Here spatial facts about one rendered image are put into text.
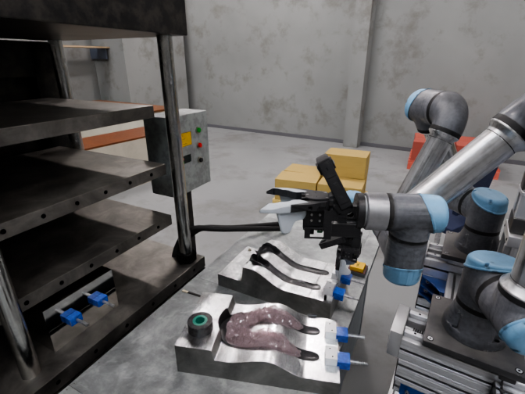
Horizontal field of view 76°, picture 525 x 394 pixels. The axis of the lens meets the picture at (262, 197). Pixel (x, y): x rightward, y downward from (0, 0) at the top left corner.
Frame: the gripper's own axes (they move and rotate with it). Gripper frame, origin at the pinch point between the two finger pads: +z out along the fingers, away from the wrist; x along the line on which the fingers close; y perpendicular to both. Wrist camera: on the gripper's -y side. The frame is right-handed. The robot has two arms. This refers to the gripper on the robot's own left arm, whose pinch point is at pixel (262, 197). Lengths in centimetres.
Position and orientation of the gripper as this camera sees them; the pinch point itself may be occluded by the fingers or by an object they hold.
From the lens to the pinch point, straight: 67.9
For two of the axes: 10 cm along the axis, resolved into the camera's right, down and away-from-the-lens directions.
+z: -10.0, -0.4, 0.9
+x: 1.0, -2.5, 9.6
